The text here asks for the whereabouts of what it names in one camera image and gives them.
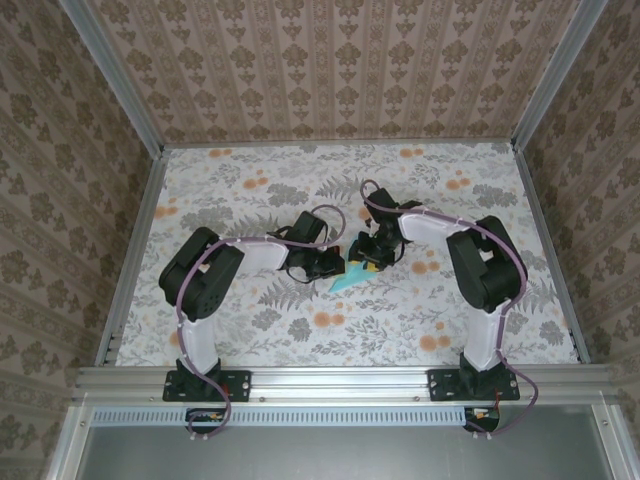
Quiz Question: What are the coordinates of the teal cloth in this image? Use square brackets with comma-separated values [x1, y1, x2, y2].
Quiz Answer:
[328, 238, 382, 295]

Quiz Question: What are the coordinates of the floral table cover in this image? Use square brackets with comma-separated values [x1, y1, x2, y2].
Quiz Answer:
[114, 142, 581, 369]

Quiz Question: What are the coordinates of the grey metal panel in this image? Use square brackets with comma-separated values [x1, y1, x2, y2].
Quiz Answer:
[47, 404, 639, 480]

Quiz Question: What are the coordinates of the aluminium back rail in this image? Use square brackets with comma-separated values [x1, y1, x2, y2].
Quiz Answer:
[162, 139, 516, 150]

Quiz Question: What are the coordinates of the aluminium front rail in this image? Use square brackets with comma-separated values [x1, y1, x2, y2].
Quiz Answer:
[72, 364, 621, 405]

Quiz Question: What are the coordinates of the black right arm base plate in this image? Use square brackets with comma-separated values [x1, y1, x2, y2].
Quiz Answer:
[427, 368, 521, 403]

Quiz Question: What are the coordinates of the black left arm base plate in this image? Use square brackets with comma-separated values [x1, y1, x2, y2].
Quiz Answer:
[162, 368, 253, 403]

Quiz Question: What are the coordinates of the white slotted cable duct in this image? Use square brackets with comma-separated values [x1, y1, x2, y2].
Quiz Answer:
[91, 405, 469, 427]

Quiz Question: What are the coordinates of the aluminium side rail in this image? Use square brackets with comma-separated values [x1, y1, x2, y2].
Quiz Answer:
[512, 142, 592, 365]
[94, 147, 171, 369]

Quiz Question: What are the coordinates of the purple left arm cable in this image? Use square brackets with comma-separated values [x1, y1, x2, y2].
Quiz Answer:
[174, 204, 347, 444]

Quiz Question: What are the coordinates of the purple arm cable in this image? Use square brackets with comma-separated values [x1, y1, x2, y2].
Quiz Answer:
[174, 204, 347, 444]
[360, 179, 540, 441]

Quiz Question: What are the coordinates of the black connector board with wires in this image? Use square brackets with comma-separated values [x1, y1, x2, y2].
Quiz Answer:
[184, 407, 232, 435]
[462, 399, 504, 432]

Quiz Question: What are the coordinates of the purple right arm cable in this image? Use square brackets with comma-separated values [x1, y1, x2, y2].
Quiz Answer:
[360, 179, 540, 441]

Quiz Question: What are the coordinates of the aluminium corner post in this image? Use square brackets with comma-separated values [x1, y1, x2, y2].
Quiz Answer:
[510, 0, 621, 151]
[62, 0, 167, 156]

